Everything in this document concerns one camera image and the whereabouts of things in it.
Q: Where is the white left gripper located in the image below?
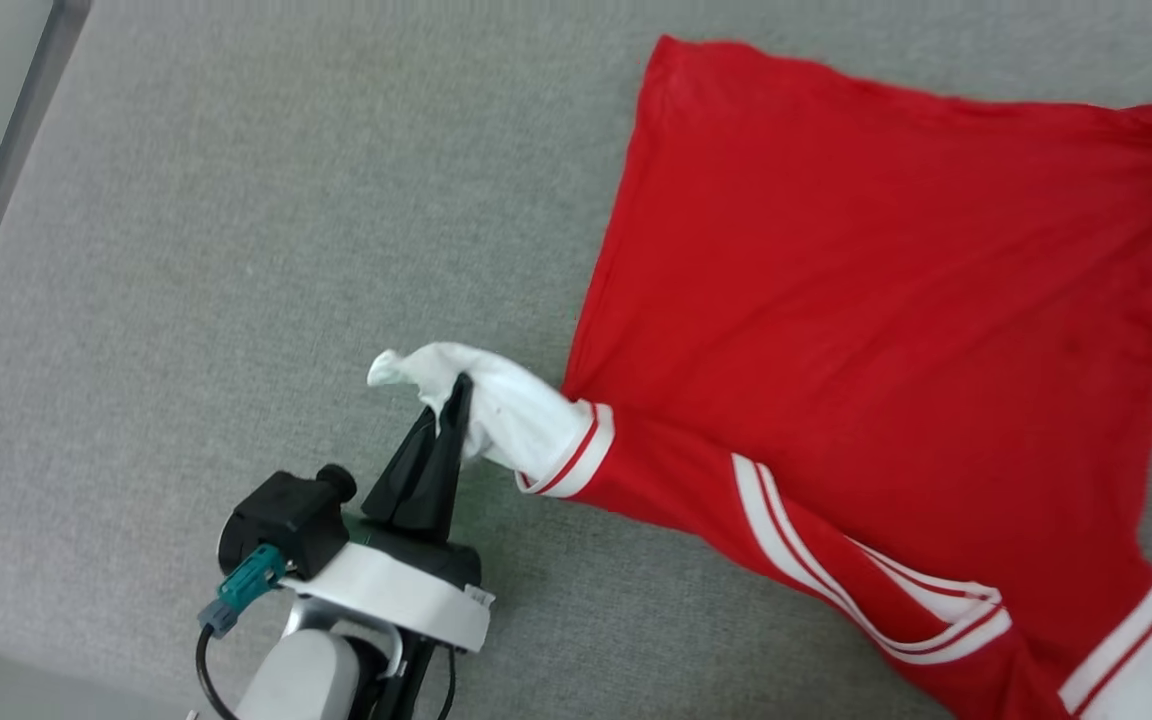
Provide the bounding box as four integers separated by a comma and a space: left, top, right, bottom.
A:
281, 373, 495, 654

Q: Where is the red and white striped garment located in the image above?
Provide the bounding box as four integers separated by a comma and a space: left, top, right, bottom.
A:
367, 35, 1152, 720

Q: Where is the teal left camera connector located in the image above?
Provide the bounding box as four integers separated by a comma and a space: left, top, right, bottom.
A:
197, 544, 288, 640

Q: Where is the black left camera cable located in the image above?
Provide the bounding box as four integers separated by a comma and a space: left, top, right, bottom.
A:
194, 625, 240, 720

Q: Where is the grey metal frame bar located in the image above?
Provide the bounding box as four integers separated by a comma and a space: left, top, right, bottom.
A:
0, 0, 94, 393

